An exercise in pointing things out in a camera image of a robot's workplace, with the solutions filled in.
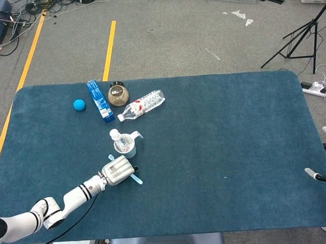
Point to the light blue toothbrush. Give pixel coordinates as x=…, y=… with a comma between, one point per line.
x=137, y=180

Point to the white power strip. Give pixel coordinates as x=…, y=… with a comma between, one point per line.
x=313, y=89

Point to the blue cardboard box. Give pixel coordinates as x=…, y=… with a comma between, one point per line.
x=98, y=99

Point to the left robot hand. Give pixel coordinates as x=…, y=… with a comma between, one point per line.
x=117, y=171

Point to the blue foam ball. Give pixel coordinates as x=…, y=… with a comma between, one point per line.
x=79, y=105

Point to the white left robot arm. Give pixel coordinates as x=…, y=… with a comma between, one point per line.
x=74, y=197

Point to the blue carpet table cover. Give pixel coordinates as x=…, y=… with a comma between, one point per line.
x=207, y=152

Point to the clear plastic water bottle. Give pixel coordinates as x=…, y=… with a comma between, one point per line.
x=148, y=101

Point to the white floral toothpaste tube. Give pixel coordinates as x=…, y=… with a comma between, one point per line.
x=117, y=136

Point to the glass jar of grains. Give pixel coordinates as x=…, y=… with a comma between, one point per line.
x=118, y=95

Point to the black tripod stand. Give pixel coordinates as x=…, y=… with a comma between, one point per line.
x=313, y=23

